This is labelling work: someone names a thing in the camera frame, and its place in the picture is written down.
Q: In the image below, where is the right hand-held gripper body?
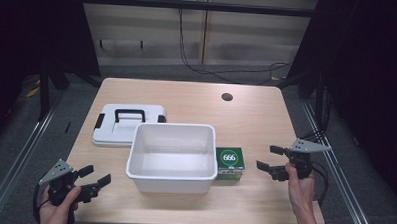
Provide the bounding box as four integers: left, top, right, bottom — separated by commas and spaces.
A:
268, 137, 334, 185

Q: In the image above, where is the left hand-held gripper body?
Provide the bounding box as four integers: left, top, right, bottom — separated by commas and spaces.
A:
36, 157, 101, 224

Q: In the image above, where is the person's left hand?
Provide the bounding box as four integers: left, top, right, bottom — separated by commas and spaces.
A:
37, 184, 83, 224

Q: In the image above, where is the person's right hand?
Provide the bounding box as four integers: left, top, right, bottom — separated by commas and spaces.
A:
282, 161, 317, 217

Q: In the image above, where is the green and white carton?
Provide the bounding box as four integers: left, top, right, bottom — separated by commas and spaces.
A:
214, 146, 246, 182

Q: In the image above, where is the white plastic storage box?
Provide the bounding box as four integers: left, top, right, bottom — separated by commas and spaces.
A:
125, 121, 220, 196

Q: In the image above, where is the yellow floor tape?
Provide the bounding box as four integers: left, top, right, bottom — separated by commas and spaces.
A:
25, 85, 41, 99

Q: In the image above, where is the black curtain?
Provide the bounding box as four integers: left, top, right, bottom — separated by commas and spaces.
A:
273, 0, 397, 203
0, 0, 105, 153

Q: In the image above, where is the black horizontal metal bar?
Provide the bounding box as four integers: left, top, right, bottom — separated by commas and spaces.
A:
79, 0, 322, 19

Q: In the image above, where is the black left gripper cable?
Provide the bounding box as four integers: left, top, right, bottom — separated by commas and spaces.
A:
31, 182, 52, 224

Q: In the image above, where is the metal floor rail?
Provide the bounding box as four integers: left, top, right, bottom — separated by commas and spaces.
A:
296, 100, 383, 224
0, 90, 70, 224

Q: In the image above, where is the white lid with black handle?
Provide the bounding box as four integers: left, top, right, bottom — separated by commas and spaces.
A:
91, 102, 168, 150

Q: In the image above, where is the black wall cable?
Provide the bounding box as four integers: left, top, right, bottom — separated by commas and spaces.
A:
174, 7, 295, 87

